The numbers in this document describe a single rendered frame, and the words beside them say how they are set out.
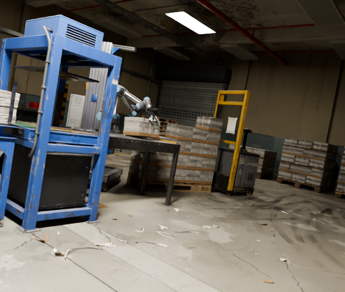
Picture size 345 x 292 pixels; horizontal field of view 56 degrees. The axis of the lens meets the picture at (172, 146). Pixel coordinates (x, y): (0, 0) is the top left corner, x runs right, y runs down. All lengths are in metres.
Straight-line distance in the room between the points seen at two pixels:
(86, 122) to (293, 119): 7.81
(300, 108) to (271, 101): 1.02
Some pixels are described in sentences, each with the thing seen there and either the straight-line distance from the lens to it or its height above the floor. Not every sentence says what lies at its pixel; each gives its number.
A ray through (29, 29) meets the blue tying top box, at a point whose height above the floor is 1.66.
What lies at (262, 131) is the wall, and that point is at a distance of 11.52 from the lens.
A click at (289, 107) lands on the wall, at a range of 11.30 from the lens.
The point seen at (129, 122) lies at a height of 0.97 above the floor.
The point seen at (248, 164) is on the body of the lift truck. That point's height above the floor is 0.58.
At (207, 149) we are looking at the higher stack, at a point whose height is 0.74.
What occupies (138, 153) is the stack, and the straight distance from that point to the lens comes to 4.96.
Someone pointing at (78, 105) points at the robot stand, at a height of 1.08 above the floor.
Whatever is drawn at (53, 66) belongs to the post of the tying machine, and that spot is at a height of 1.30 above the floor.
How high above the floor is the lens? 0.99
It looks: 3 degrees down
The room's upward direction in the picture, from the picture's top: 10 degrees clockwise
